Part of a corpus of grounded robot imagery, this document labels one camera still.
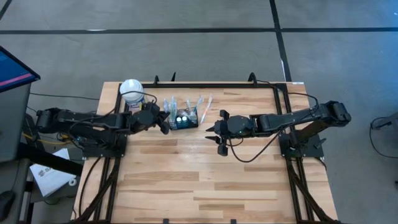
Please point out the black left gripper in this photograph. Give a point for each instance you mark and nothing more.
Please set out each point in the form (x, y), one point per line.
(144, 119)

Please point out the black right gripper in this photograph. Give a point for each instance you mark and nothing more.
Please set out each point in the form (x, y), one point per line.
(236, 126)

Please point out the blue white toothbrush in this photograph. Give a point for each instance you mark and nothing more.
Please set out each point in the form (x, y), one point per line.
(166, 105)
(188, 104)
(198, 102)
(193, 113)

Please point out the teal mouthwash bottle white cap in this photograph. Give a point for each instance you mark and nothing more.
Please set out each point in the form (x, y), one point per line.
(184, 118)
(179, 119)

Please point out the green white toothbrush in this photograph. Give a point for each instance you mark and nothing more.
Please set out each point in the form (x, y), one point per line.
(173, 104)

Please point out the orange white toothbrush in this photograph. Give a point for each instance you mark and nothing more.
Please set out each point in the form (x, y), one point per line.
(206, 109)

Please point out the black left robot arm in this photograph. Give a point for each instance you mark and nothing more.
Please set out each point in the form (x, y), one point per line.
(93, 119)

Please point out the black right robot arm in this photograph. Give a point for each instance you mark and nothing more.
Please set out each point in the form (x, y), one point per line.
(289, 118)

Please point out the yellow white wipes canister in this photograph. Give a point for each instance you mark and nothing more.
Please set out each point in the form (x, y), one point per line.
(132, 88)

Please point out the white tape roll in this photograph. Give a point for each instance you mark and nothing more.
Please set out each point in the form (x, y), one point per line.
(72, 182)

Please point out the black desk beam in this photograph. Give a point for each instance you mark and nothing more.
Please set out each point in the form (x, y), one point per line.
(46, 158)

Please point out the white paper sheets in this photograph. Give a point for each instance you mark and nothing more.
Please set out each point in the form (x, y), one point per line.
(51, 177)

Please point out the blue screen monitor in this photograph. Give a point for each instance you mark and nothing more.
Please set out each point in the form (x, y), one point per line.
(14, 71)

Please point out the black computer mouse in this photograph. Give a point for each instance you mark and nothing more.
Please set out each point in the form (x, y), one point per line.
(6, 202)

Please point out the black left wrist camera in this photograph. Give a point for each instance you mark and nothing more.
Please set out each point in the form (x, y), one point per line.
(166, 129)

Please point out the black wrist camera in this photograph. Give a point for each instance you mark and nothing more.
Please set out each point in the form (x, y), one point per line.
(223, 150)
(166, 129)

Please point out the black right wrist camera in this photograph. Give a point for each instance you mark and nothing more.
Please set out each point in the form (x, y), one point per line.
(223, 150)

